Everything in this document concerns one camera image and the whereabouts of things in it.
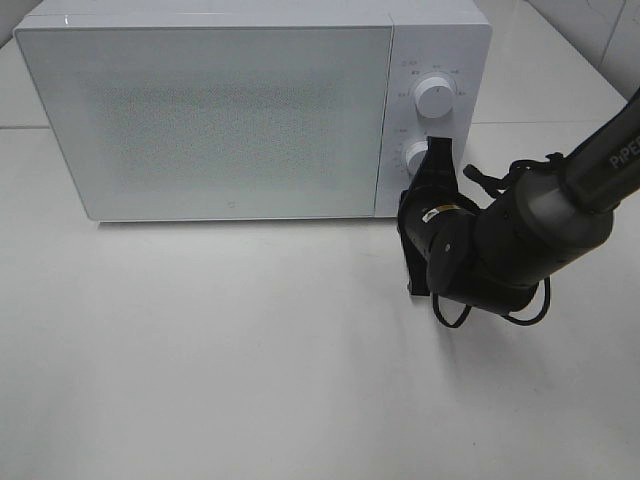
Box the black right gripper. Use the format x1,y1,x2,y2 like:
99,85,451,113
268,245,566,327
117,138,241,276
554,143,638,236
397,136,479,297

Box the white microwave knob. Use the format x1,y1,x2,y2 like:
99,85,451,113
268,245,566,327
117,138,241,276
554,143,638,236
404,141,429,176
411,72,456,119

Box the white microwave door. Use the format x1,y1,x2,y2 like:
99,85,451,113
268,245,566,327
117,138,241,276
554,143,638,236
17,27,391,221

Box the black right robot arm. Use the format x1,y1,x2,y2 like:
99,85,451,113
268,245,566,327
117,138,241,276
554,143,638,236
397,95,639,328

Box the white microwave oven body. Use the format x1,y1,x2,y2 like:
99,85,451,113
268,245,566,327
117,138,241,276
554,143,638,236
14,1,492,220

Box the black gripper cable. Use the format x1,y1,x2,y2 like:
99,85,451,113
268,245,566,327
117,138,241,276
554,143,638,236
429,154,566,331

